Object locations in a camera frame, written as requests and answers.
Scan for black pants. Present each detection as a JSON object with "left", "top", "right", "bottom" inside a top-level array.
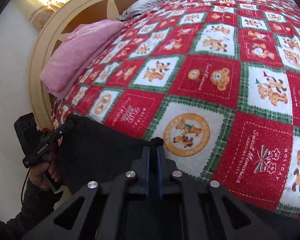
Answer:
[{"left": 55, "top": 114, "right": 164, "bottom": 194}]

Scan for person's left forearm sleeve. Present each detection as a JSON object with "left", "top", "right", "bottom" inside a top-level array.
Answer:
[{"left": 0, "top": 180, "right": 63, "bottom": 239}]

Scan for person's left hand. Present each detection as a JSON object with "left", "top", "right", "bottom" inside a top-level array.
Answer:
[{"left": 29, "top": 159, "right": 61, "bottom": 191}]

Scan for pink folded blanket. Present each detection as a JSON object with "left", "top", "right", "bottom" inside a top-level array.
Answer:
[{"left": 39, "top": 20, "right": 125, "bottom": 100}]

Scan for red patchwork cartoon bedspread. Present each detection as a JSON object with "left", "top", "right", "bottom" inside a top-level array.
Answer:
[{"left": 51, "top": 0, "right": 300, "bottom": 217}]

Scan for cream wooden headboard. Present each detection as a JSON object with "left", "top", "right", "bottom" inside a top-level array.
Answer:
[{"left": 28, "top": 0, "right": 137, "bottom": 129}]

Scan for striped grey pillow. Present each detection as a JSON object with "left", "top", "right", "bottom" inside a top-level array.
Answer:
[{"left": 117, "top": 0, "right": 169, "bottom": 21}]

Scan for black cable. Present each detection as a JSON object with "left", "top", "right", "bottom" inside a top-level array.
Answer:
[{"left": 20, "top": 167, "right": 32, "bottom": 205}]

